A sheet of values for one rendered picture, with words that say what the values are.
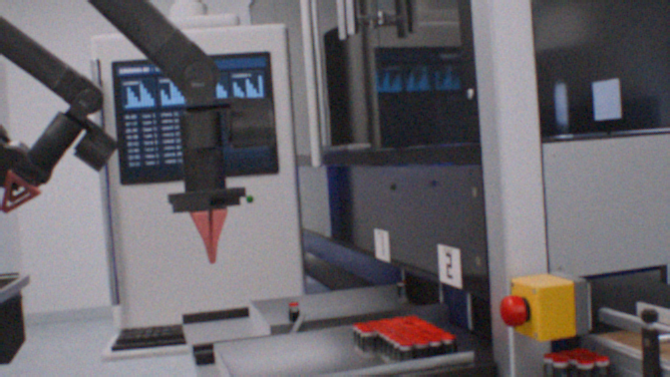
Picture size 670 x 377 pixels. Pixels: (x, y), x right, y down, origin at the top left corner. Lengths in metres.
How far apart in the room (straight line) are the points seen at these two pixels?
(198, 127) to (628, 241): 0.62
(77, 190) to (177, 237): 4.58
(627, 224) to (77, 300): 5.77
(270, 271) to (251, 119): 0.98
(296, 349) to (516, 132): 0.53
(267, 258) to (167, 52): 1.03
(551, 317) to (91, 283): 5.77
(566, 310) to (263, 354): 0.53
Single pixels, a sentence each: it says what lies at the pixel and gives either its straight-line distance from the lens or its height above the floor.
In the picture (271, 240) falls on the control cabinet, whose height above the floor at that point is 1.00.
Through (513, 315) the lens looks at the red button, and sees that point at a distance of 0.98.
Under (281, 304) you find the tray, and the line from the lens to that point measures 1.63.
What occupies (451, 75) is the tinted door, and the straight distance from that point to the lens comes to 1.19.
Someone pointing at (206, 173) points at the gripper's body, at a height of 1.20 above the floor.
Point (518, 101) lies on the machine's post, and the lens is 1.05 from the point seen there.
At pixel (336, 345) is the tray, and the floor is 0.89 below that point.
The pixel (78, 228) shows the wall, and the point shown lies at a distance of 6.52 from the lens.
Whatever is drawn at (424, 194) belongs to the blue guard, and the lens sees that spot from 1.30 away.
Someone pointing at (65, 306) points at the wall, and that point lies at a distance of 6.61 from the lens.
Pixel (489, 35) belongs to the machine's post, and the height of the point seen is 1.35.
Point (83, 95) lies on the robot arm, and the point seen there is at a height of 1.35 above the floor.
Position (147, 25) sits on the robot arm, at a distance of 1.02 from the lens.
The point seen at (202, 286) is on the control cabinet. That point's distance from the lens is 1.97.
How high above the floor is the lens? 1.21
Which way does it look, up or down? 3 degrees down
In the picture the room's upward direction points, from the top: 4 degrees counter-clockwise
